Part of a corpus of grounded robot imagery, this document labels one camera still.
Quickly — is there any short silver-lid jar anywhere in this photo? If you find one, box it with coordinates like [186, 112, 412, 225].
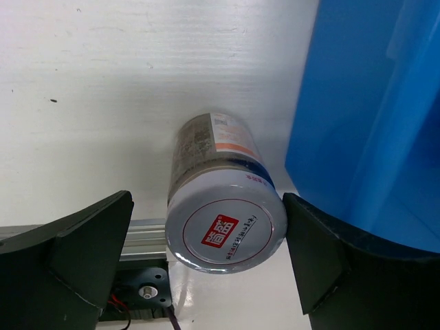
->
[165, 113, 287, 274]

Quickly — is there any front aluminium rail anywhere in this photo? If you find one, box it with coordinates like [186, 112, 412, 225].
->
[1, 218, 166, 264]

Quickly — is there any blue three-compartment plastic bin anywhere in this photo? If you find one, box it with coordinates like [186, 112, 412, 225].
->
[285, 1, 439, 252]

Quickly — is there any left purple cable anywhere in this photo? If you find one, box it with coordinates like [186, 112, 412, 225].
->
[166, 307, 182, 330]

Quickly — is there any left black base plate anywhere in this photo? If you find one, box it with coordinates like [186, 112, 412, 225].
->
[99, 258, 172, 325]

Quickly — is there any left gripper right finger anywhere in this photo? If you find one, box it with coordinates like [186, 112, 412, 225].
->
[283, 193, 439, 329]

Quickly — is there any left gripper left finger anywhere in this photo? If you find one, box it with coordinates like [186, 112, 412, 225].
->
[1, 190, 134, 329]

